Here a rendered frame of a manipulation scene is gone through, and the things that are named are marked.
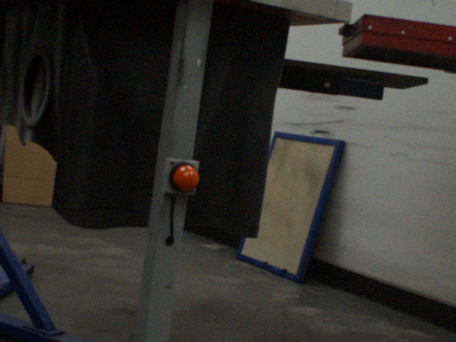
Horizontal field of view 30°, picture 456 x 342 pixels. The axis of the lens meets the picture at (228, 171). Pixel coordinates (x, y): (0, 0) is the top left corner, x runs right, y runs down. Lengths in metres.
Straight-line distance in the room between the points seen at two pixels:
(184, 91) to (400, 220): 2.87
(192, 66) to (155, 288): 0.33
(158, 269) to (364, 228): 3.02
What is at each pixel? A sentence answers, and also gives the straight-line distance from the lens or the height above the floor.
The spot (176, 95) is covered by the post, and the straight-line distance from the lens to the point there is 1.24.
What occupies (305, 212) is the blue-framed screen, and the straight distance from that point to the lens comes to 4.43.
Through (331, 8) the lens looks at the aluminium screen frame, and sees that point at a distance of 1.62.
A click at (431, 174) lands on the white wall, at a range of 3.91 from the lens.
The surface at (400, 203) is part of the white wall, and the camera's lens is 4.04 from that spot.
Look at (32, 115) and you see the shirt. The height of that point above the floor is 0.70.
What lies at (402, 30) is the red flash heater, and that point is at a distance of 2.56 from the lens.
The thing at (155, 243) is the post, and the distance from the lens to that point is 1.25.
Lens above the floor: 0.73
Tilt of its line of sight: 3 degrees down
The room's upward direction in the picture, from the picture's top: 8 degrees clockwise
